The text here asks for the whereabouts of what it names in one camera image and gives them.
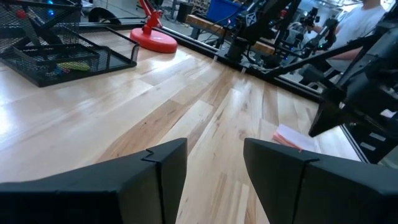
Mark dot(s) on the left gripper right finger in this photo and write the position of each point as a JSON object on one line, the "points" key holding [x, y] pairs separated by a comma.
{"points": [[326, 193]]}

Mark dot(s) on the black mesh desk organizer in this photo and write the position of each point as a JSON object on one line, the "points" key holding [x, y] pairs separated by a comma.
{"points": [[105, 42]]}

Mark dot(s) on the wooden background table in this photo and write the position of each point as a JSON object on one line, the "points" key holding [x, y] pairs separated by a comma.
{"points": [[199, 22]]}

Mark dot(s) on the person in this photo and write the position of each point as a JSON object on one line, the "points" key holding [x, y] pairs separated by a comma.
{"points": [[357, 25]]}

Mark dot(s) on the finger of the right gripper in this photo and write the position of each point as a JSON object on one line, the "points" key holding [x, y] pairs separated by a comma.
{"points": [[326, 121]]}

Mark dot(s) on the blue plastic bin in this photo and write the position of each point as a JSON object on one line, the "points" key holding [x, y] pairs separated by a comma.
{"points": [[224, 11]]}

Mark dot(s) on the black floor bin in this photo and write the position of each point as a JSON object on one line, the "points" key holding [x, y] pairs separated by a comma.
{"points": [[185, 11]]}

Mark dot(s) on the small blue block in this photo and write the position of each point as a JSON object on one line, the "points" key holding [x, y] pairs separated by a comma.
{"points": [[60, 72]]}

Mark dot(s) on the pink sticky note pad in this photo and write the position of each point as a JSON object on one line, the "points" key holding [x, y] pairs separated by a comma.
{"points": [[298, 140]]}

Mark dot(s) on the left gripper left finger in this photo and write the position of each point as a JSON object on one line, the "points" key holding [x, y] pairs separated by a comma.
{"points": [[93, 199]]}

